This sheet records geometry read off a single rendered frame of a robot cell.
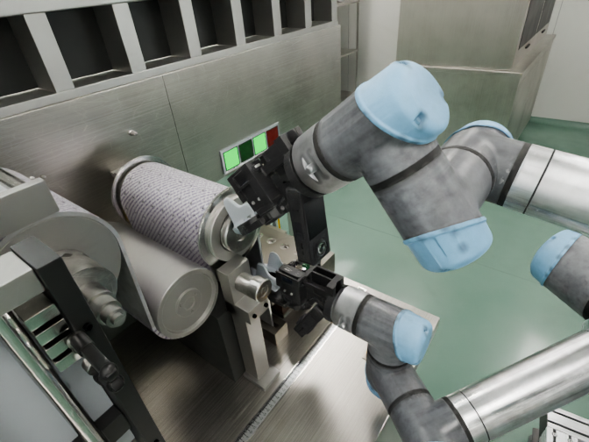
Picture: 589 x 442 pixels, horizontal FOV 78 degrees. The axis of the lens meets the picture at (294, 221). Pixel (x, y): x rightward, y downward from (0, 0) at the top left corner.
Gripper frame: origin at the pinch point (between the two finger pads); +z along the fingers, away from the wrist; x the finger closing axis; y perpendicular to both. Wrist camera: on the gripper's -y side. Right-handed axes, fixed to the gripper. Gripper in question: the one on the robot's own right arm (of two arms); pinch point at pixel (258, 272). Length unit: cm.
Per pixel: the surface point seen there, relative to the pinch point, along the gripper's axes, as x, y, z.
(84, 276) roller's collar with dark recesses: 30.5, 27.0, -8.0
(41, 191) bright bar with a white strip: 29.7, 35.9, -5.5
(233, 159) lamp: -24.5, 9.1, 29.3
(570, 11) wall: -444, -1, -12
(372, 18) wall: -444, -6, 198
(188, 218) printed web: 11.3, 19.5, 1.7
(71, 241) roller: 28.6, 27.9, -2.0
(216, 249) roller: 11.1, 15.2, -3.5
